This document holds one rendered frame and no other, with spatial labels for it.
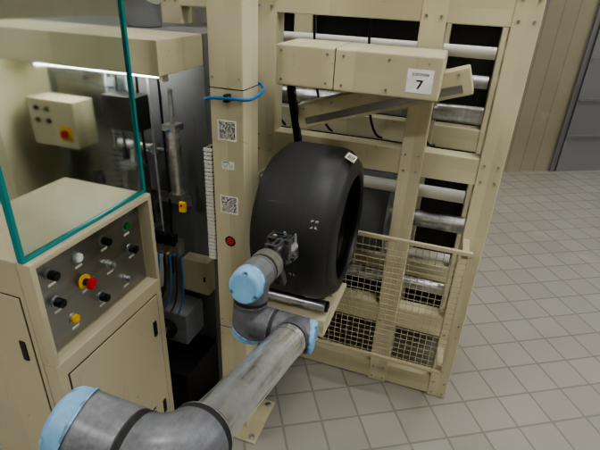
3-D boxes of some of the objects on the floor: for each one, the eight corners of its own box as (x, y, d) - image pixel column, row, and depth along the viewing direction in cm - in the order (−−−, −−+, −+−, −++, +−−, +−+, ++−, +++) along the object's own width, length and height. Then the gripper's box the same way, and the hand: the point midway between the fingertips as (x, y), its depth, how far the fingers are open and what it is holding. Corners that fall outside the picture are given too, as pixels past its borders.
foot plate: (204, 428, 232) (204, 424, 231) (229, 389, 254) (229, 386, 253) (254, 445, 224) (254, 441, 223) (275, 404, 247) (275, 400, 246)
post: (223, 421, 235) (193, -246, 121) (235, 402, 247) (217, -225, 133) (246, 429, 232) (238, -250, 118) (258, 409, 243) (260, -229, 129)
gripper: (285, 249, 128) (308, 225, 147) (254, 242, 131) (282, 220, 150) (283, 277, 131) (306, 250, 150) (254, 270, 134) (280, 244, 153)
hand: (292, 244), depth 150 cm, fingers closed
